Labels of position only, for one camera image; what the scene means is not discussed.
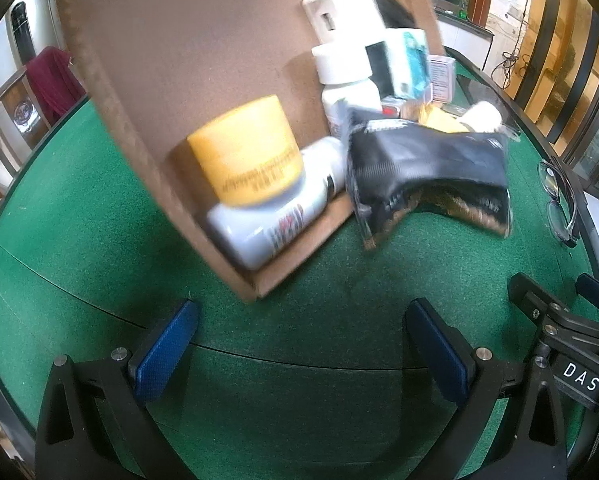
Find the standing air conditioner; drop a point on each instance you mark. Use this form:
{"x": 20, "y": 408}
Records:
{"x": 34, "y": 15}

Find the green bottle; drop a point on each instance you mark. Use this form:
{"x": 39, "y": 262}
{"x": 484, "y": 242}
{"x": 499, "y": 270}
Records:
{"x": 464, "y": 7}

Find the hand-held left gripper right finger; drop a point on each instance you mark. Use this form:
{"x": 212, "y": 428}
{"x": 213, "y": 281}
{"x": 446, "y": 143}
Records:
{"x": 437, "y": 355}

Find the carved wooden chair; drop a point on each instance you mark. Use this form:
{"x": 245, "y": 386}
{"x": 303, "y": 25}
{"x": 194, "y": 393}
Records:
{"x": 24, "y": 115}

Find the black snack packet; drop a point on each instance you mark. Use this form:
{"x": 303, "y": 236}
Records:
{"x": 419, "y": 160}

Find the yellow packet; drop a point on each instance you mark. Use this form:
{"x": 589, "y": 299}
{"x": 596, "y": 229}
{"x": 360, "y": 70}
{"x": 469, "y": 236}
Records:
{"x": 442, "y": 121}

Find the teal white packaged item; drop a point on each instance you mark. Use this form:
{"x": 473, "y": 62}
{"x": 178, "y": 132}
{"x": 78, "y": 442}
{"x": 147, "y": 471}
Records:
{"x": 404, "y": 60}

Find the white spray can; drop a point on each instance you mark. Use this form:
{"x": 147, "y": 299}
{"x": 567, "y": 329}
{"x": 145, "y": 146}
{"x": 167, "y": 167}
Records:
{"x": 259, "y": 230}

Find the white slotted box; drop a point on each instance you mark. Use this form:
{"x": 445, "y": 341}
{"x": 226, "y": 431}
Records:
{"x": 349, "y": 10}

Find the brown cardboard box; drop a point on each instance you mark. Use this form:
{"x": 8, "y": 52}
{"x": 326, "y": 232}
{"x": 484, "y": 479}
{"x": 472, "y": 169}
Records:
{"x": 179, "y": 35}

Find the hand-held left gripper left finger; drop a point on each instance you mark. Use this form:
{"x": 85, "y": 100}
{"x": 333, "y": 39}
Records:
{"x": 167, "y": 345}

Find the small white red-print box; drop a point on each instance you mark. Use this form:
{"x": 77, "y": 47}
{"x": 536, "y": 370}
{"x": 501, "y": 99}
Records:
{"x": 442, "y": 77}

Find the eyeglasses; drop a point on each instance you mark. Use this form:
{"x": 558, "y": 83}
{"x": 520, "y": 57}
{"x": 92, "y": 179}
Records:
{"x": 559, "y": 220}

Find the yellow round jar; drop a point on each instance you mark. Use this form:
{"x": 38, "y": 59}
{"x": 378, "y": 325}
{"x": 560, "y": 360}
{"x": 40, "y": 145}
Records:
{"x": 244, "y": 150}

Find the maroon cloth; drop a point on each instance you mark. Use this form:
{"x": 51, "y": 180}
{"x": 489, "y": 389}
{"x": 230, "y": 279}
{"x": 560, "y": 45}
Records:
{"x": 54, "y": 85}

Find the white capped bottle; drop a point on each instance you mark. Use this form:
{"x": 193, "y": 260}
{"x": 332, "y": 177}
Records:
{"x": 349, "y": 97}

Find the white cylinder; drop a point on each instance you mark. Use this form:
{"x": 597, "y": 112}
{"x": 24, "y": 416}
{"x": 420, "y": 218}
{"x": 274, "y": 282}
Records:
{"x": 482, "y": 116}

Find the wooden glass cabinet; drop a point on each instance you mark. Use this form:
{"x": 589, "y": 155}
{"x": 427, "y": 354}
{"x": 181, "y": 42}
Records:
{"x": 554, "y": 60}

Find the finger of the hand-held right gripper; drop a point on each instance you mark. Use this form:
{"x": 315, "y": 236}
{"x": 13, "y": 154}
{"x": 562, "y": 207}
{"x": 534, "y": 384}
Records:
{"x": 597, "y": 290}
{"x": 529, "y": 292}

